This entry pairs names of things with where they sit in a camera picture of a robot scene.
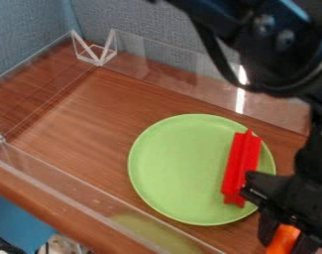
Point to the clear acrylic corner bracket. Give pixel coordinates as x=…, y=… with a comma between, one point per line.
x=91, y=53

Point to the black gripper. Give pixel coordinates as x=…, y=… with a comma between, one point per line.
x=289, y=200

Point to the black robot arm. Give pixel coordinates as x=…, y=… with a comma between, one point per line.
x=277, y=36

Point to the orange toy carrot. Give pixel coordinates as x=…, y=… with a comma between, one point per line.
x=283, y=240

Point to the clear acrylic enclosure wall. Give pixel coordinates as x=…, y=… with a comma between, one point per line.
x=70, y=118

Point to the red plastic block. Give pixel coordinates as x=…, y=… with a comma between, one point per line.
x=242, y=160

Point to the green plate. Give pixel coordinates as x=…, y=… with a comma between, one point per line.
x=177, y=163

